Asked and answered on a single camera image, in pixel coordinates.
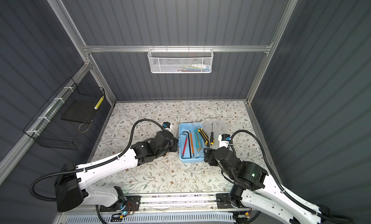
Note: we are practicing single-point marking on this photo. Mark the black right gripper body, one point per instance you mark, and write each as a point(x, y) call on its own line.
point(211, 159)

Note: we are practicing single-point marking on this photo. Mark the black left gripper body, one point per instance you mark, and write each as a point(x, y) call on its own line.
point(172, 147)

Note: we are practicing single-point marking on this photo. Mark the orange handled screwdriver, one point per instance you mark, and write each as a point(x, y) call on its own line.
point(212, 136)

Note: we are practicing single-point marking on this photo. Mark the red handled hex key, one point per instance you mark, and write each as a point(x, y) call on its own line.
point(185, 143)

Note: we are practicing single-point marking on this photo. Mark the yellow black utility knife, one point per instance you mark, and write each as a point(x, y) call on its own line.
point(204, 137)

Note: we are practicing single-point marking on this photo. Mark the light blue plastic tool box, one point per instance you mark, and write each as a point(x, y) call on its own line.
point(199, 156)

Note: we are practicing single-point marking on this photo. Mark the clear tool box lid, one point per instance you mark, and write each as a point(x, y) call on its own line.
point(215, 126)

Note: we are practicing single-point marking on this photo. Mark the orange handled hex key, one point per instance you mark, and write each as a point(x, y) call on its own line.
point(191, 143)

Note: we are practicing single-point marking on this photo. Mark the teal utility knife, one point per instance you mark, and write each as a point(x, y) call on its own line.
point(198, 143)

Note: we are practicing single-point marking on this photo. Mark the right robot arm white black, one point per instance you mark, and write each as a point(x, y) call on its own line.
point(254, 187)

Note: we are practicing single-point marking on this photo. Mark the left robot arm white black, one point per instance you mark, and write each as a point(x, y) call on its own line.
point(77, 189)

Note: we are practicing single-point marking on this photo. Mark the yellow green tube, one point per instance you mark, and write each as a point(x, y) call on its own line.
point(99, 103)

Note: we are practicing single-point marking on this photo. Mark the items in white basket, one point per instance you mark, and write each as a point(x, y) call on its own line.
point(193, 68)

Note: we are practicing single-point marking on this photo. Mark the black pad in basket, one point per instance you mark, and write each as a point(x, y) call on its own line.
point(80, 111)

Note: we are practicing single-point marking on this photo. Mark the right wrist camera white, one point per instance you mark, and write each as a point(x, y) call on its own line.
point(224, 141)

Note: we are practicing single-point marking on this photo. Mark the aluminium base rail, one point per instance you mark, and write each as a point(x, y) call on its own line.
point(188, 202)

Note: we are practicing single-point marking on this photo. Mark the white wire mesh basket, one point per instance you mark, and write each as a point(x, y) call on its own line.
point(162, 62)

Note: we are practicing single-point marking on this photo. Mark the black wire mesh basket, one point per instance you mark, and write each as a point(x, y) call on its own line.
point(65, 123)

